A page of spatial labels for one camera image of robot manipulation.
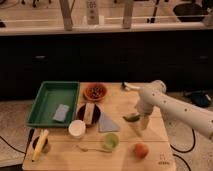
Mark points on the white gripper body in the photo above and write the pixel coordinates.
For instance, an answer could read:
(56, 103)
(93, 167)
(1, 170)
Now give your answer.
(144, 112)

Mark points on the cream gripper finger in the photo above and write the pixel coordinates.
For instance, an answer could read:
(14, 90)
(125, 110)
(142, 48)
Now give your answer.
(144, 121)

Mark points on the green pepper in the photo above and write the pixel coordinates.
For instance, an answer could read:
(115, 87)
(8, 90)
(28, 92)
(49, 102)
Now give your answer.
(131, 118)

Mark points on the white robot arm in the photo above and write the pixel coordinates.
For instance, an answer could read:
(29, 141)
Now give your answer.
(154, 95)

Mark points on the green plastic cup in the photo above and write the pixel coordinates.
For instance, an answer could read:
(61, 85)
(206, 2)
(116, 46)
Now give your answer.
(110, 141)

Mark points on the white cup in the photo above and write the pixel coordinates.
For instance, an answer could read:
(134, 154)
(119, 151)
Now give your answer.
(77, 128)

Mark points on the small dark cup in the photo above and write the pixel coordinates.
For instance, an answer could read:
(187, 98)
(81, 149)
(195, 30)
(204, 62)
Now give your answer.
(46, 147)

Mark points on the orange fruit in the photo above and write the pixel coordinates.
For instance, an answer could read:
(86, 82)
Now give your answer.
(141, 150)

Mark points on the grey blue triangular cloth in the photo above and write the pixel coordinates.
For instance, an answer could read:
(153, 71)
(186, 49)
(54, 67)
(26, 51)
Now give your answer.
(106, 124)

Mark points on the wooden board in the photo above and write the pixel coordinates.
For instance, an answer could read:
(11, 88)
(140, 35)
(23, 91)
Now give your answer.
(65, 156)

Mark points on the orange bowl with beans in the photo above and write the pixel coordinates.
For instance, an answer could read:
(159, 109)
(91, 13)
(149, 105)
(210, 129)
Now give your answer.
(95, 92)

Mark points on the dark blue object on floor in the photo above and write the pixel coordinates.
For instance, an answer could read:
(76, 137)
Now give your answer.
(200, 99)

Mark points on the beige block in bowl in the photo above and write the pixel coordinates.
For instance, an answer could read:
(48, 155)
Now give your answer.
(88, 114)

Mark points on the dark brown bowl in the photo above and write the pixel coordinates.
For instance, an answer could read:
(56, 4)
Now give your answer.
(95, 118)

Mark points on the gold spoon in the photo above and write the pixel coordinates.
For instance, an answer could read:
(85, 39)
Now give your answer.
(92, 149)

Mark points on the blue sponge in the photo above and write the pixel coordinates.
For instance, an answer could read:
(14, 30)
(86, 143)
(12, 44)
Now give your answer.
(61, 113)

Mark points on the green plastic tray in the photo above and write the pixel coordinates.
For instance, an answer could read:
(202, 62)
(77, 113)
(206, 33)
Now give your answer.
(50, 96)

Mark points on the yellow banana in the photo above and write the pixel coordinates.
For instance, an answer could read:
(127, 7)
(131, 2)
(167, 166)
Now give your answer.
(40, 144)

